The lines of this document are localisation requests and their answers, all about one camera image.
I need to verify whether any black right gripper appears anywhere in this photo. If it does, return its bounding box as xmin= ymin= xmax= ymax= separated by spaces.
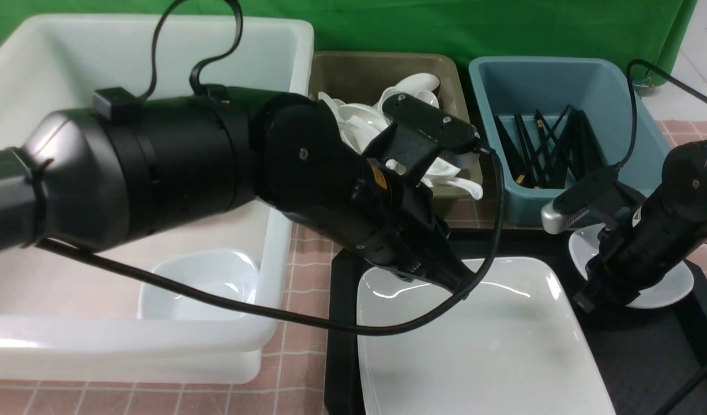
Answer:
xmin=574 ymin=140 xmax=707 ymax=312

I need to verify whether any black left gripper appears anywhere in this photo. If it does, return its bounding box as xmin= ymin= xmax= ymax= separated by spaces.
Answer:
xmin=250 ymin=93 xmax=475 ymax=294

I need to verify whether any small white bowl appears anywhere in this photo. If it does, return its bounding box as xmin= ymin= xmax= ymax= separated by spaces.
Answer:
xmin=568 ymin=224 xmax=694 ymax=310
xmin=137 ymin=248 xmax=261 ymax=321

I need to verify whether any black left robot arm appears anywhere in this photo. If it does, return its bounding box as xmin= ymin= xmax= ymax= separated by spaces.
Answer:
xmin=0 ymin=88 xmax=477 ymax=293

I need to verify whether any white spoon overhanging bin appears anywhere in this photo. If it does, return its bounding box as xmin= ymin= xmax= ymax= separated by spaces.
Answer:
xmin=423 ymin=177 xmax=484 ymax=201

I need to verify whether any black chopsticks pile in bin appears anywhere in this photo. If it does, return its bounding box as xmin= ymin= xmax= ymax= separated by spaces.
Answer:
xmin=493 ymin=105 xmax=608 ymax=189

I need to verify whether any blue plastic bin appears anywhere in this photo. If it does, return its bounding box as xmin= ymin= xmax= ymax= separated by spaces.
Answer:
xmin=468 ymin=56 xmax=674 ymax=227

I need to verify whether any black serving tray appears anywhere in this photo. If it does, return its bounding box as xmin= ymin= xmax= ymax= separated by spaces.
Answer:
xmin=324 ymin=229 xmax=707 ymax=414

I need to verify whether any green cloth backdrop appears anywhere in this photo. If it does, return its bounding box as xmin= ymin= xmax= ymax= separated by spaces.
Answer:
xmin=0 ymin=0 xmax=698 ymax=90

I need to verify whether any white spoon upper back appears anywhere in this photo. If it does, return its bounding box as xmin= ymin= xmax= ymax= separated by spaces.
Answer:
xmin=395 ymin=73 xmax=441 ymax=96

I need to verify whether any small white bowl in tub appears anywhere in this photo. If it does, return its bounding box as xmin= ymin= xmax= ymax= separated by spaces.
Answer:
xmin=137 ymin=248 xmax=261 ymax=321

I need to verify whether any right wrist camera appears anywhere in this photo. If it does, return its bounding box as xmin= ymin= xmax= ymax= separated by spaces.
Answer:
xmin=541 ymin=166 xmax=646 ymax=235

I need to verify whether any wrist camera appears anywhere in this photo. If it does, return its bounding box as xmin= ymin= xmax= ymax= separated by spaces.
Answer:
xmin=362 ymin=93 xmax=488 ymax=187
xmin=541 ymin=166 xmax=646 ymax=235

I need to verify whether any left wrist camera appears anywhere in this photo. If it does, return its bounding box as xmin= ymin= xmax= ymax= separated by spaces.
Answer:
xmin=362 ymin=93 xmax=488 ymax=187

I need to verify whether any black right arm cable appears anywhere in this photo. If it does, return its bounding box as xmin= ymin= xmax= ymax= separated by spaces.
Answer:
xmin=616 ymin=59 xmax=707 ymax=171

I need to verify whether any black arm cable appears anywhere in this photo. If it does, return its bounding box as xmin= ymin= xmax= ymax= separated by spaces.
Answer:
xmin=616 ymin=59 xmax=707 ymax=171
xmin=36 ymin=0 xmax=505 ymax=337

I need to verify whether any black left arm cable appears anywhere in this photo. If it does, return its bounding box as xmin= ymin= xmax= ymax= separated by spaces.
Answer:
xmin=36 ymin=0 xmax=505 ymax=337

